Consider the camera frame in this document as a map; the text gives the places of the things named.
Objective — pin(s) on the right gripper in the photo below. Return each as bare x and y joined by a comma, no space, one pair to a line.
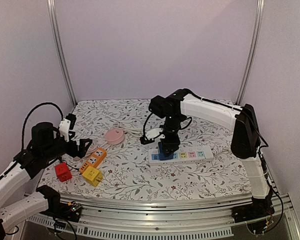
170,140

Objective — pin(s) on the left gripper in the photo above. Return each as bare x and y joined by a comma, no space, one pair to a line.
81,151

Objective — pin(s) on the white multi-socket power strip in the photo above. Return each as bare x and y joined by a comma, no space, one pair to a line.
185,155

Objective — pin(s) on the blue cube socket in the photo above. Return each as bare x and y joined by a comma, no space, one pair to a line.
165,152

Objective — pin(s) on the yellow cube socket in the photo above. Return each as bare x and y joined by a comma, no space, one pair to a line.
92,176

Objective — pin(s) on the red cube socket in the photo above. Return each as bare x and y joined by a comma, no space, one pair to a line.
62,172

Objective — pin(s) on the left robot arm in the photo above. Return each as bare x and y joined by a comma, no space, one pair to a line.
47,145

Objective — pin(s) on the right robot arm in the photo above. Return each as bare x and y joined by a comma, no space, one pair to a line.
247,143

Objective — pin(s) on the orange power strip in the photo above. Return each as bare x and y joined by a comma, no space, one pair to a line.
95,159

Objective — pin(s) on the pink round socket hub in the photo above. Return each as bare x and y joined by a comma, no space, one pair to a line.
114,136

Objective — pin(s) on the floral table mat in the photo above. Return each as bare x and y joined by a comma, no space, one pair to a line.
127,174

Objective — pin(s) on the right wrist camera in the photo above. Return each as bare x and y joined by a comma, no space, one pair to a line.
151,135

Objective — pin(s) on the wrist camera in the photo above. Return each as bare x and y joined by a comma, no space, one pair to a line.
66,126
151,135

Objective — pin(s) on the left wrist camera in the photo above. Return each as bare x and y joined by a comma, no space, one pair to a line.
66,126

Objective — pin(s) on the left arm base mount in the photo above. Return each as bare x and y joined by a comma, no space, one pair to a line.
69,211

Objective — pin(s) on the aluminium front rail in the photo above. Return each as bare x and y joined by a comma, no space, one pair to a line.
199,219

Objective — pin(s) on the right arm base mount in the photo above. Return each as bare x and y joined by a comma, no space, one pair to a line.
259,208

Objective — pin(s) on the left aluminium post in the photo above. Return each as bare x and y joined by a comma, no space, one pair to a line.
53,18

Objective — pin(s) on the aluminium post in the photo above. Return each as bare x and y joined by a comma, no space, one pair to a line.
260,6
53,18

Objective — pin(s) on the right aluminium post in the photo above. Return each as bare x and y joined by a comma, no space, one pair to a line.
260,6

